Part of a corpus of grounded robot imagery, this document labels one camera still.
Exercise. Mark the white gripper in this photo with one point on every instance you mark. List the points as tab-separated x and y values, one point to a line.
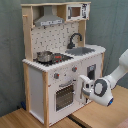
86	86

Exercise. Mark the white oven door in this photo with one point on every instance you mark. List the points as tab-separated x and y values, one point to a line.
62	98

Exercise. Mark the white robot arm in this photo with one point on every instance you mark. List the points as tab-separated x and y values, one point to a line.
99	90

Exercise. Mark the wooden toy kitchen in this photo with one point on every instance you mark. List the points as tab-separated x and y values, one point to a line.
53	38

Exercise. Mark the grey dishwasher panel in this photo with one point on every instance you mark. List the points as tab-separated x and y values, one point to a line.
91	72

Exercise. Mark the red left oven knob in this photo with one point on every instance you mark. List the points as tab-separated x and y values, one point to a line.
56	76

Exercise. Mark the grey toy sink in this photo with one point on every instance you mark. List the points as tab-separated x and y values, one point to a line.
79	51

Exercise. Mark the black toy stovetop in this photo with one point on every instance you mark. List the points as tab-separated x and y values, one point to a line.
57	58

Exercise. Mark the black toy faucet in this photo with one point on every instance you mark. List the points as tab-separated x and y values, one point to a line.
73	40

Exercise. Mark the silver toy pot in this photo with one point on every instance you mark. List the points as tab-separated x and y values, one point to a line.
44	56

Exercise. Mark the grey range hood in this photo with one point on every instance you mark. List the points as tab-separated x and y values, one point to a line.
48	18

